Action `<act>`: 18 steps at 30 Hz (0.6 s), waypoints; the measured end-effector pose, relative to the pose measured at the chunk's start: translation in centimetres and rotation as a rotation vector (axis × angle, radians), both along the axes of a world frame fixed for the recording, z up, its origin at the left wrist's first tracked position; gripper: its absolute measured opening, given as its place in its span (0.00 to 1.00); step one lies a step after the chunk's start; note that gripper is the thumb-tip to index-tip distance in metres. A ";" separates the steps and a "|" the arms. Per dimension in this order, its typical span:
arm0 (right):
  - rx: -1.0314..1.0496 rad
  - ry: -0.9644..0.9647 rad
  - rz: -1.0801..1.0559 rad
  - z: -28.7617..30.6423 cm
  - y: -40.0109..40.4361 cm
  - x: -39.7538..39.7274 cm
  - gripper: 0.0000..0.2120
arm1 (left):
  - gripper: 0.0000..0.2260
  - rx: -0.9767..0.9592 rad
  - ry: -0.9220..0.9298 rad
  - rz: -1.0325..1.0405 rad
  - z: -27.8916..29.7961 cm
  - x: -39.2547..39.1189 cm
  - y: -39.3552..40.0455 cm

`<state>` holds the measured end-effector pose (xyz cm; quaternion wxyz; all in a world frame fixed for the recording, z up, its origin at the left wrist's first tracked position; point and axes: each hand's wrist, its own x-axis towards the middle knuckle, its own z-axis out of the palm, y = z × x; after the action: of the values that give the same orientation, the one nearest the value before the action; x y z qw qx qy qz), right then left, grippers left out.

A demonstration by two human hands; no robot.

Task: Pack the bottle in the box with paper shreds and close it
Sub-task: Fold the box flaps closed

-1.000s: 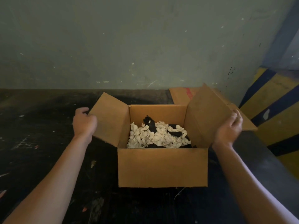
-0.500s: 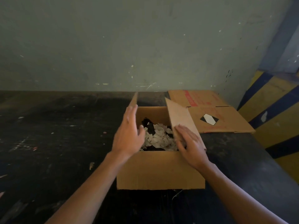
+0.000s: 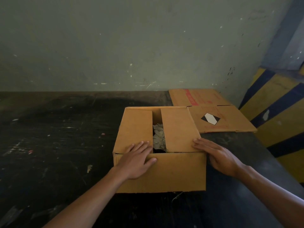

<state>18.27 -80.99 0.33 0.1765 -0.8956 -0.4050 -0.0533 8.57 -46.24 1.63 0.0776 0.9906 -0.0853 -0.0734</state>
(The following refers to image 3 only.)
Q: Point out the person's left thumb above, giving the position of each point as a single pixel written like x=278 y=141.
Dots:
x=150 y=162

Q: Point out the person's right fingers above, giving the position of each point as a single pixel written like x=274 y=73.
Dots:
x=201 y=144

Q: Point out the person's left middle finger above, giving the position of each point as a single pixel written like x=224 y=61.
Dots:
x=143 y=146

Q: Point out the person's left hand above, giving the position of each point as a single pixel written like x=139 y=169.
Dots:
x=134 y=163

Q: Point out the person's left forearm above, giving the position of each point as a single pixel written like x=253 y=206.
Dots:
x=83 y=206

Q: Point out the person's right hand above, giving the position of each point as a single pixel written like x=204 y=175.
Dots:
x=222 y=158

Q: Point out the brown cardboard box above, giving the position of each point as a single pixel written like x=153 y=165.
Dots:
x=158 y=149
x=213 y=113

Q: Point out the person's left little finger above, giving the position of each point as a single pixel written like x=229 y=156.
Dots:
x=129 y=148

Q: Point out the person's right forearm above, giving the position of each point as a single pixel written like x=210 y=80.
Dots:
x=273 y=197

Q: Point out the flattened brown cardboard box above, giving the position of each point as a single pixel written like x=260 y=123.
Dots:
x=213 y=113

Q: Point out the crumpled packing paper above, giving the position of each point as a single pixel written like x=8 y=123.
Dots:
x=159 y=138

